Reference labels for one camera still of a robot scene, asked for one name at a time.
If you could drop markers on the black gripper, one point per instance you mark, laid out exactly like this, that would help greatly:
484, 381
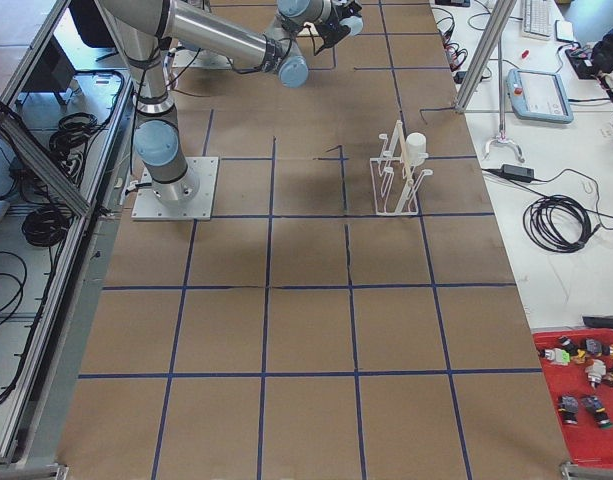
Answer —
334, 31

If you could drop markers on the white plastic cup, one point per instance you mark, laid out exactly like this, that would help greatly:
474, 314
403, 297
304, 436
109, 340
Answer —
416, 148

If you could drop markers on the light blue cup back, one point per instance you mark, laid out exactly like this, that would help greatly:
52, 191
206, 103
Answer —
354, 24

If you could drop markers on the reacher grabber tool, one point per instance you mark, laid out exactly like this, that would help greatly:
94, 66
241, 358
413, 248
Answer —
501, 139

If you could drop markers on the white keyboard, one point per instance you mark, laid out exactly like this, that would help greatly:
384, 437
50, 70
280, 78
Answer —
536, 20

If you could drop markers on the teach pendant tablet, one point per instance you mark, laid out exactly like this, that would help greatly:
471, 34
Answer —
538, 96

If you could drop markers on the black power adapter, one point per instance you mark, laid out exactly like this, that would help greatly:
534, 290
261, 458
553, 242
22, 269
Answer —
517, 173

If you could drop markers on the red parts tray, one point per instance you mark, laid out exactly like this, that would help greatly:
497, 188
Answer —
578, 367

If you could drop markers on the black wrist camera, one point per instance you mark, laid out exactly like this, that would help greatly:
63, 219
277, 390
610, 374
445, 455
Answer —
347, 8

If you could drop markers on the white wire cup rack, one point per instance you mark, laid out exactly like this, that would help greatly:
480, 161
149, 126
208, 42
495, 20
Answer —
395, 182

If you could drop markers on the aluminium frame post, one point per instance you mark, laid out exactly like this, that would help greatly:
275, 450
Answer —
489, 39

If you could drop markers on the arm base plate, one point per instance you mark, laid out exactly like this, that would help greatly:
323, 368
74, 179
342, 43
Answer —
192, 197

